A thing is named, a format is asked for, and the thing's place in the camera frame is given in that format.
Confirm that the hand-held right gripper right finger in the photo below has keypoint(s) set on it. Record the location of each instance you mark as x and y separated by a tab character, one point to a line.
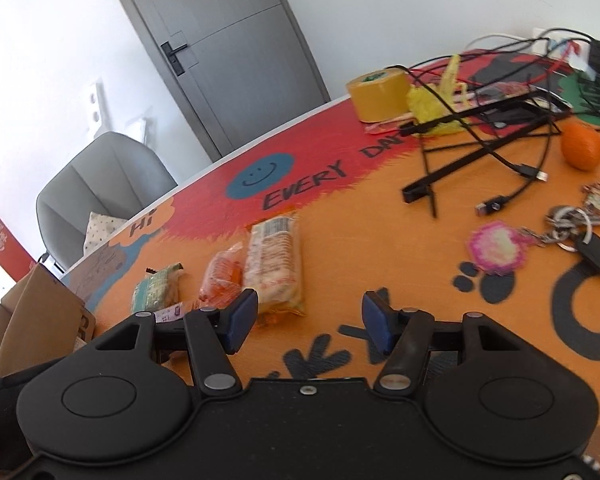
377	322

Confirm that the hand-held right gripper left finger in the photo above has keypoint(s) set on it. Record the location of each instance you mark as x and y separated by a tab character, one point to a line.
242	320

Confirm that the beige biscuit packet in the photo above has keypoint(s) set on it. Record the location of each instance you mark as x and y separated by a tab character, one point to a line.
272	260

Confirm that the cardboard box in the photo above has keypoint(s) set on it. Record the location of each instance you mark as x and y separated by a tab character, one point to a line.
35	320

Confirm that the small orange snack packet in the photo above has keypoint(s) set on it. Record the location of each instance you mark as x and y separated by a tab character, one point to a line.
220	275

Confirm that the small purple snack packet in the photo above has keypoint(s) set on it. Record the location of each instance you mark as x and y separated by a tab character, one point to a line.
170	314

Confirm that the green white biscuit packet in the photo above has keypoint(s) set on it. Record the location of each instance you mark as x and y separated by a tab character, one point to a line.
155	290

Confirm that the dotted cushion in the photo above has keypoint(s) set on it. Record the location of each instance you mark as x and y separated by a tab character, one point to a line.
102	232

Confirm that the black folding stand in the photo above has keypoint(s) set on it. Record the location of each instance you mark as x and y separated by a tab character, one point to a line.
450	172

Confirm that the grey chair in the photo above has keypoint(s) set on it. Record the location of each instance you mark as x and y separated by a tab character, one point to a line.
105	180

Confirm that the yellow crumpled wrapper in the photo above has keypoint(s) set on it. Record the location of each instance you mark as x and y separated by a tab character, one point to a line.
427	105

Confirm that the brown tape roll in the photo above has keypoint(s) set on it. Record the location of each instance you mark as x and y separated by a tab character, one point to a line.
377	97

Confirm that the bunch of keys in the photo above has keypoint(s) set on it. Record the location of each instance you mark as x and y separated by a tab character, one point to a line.
597	252

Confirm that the grey door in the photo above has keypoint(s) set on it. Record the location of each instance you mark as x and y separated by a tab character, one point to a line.
230	60

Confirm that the orange fruit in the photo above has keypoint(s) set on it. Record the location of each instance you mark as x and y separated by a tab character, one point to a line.
581	146

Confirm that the white power strip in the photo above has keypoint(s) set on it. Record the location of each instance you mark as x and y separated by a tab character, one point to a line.
555	45

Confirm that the red wall poster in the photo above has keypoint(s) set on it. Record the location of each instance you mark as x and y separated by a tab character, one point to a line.
0	240

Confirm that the white wall switch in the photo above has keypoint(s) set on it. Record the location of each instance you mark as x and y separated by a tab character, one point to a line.
95	102

